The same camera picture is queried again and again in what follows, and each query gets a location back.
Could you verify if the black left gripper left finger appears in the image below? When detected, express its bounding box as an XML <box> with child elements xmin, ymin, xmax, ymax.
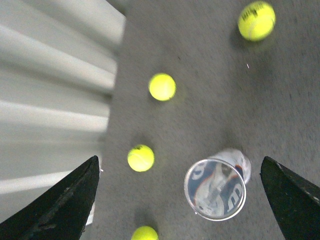
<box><xmin>0</xmin><ymin>155</ymin><xmax>100</xmax><ymax>240</ymax></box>

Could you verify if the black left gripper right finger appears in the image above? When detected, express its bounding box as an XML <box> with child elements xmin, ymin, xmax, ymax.
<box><xmin>260</xmin><ymin>156</ymin><xmax>320</xmax><ymax>240</ymax></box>

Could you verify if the crushed clear tennis ball can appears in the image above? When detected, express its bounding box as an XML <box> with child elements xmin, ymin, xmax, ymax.
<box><xmin>184</xmin><ymin>148</ymin><xmax>252</xmax><ymax>222</ymax></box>

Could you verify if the tennis ball far left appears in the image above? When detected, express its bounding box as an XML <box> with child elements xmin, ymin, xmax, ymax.
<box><xmin>131</xmin><ymin>226</ymin><xmax>159</xmax><ymax>240</ymax></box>

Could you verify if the tennis ball centre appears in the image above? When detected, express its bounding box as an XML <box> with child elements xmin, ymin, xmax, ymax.
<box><xmin>127</xmin><ymin>144</ymin><xmax>155</xmax><ymax>172</ymax></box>

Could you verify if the tennis ball with black logo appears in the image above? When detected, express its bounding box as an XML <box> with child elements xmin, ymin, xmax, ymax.
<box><xmin>148</xmin><ymin>73</ymin><xmax>177</xmax><ymax>102</ymax></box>

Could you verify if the tennis ball far right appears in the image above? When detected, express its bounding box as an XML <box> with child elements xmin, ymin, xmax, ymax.
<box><xmin>237</xmin><ymin>0</ymin><xmax>276</xmax><ymax>42</ymax></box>

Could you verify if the white pleated curtain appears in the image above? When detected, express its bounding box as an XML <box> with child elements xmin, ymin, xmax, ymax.
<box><xmin>0</xmin><ymin>0</ymin><xmax>129</xmax><ymax>221</ymax></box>

